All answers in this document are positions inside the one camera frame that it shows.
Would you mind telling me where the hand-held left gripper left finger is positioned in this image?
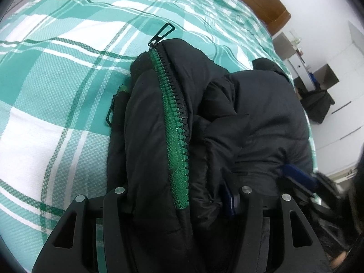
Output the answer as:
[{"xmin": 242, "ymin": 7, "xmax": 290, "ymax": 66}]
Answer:
[{"xmin": 32, "ymin": 186, "xmax": 134, "ymax": 273}]

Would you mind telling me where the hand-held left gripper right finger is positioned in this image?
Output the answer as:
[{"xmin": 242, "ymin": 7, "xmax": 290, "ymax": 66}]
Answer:
[{"xmin": 220, "ymin": 172, "xmax": 330, "ymax": 273}]

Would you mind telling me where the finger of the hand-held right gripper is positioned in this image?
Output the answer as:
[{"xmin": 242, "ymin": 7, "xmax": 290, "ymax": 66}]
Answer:
[{"xmin": 277, "ymin": 163, "xmax": 316, "ymax": 195}]

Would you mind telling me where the black padded jacket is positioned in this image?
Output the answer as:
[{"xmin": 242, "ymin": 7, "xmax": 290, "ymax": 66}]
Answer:
[{"xmin": 105, "ymin": 22, "xmax": 313, "ymax": 273}]

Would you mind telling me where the dark jacket on chair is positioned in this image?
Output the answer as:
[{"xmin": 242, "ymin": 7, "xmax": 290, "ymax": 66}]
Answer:
[{"xmin": 296, "ymin": 87, "xmax": 335, "ymax": 124}]

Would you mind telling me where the cardboard box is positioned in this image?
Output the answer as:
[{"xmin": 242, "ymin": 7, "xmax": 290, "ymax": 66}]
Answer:
[{"xmin": 313, "ymin": 64, "xmax": 339, "ymax": 91}]

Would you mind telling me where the green plaid bed sheet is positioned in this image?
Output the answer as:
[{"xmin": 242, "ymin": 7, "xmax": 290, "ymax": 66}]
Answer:
[{"xmin": 0, "ymin": 0, "xmax": 317, "ymax": 265}]

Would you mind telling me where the grey box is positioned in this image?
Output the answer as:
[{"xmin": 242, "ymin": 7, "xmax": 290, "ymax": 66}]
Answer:
[{"xmin": 273, "ymin": 33, "xmax": 298, "ymax": 60}]

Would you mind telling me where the clear bottle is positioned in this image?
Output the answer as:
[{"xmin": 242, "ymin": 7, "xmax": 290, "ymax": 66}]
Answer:
[{"xmin": 288, "ymin": 30, "xmax": 302, "ymax": 49}]

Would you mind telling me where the wooden headboard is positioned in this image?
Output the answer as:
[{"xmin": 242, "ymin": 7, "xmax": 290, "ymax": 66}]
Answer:
[{"xmin": 199, "ymin": 0, "xmax": 291, "ymax": 36}]

